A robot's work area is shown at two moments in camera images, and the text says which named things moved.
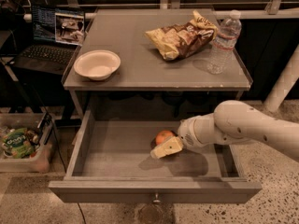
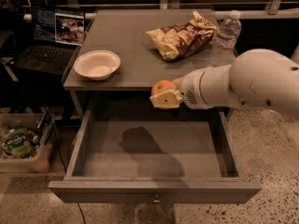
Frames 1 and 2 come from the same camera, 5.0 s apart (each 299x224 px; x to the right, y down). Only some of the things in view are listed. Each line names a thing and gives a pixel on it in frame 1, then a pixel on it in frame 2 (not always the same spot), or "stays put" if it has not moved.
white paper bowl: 97,64 stays put
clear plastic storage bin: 21,148 stays put
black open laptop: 58,35 stays put
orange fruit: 163,135 → 163,86
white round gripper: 187,133 → 191,89
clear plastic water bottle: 229,34 stays put
